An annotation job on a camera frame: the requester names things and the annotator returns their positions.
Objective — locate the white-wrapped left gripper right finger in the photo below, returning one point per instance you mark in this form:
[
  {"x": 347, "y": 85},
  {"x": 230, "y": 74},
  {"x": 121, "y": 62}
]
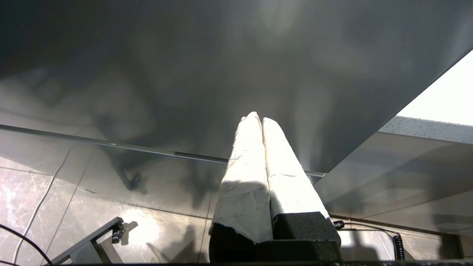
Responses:
[{"x": 288, "y": 184}]

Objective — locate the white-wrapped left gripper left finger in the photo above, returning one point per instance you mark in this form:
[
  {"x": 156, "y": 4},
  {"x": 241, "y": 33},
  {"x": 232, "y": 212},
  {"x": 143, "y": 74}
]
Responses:
[{"x": 244, "y": 177}]

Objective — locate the grey tall cabinet door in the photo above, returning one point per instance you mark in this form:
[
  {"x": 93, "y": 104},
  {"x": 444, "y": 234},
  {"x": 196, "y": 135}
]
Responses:
[{"x": 184, "y": 74}]

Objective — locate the grey base cabinet front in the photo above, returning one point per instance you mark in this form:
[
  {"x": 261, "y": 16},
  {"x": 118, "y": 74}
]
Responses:
[{"x": 406, "y": 173}]

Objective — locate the grey metal base frame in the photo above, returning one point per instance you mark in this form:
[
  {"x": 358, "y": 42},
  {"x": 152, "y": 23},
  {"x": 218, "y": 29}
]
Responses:
[{"x": 85, "y": 244}]

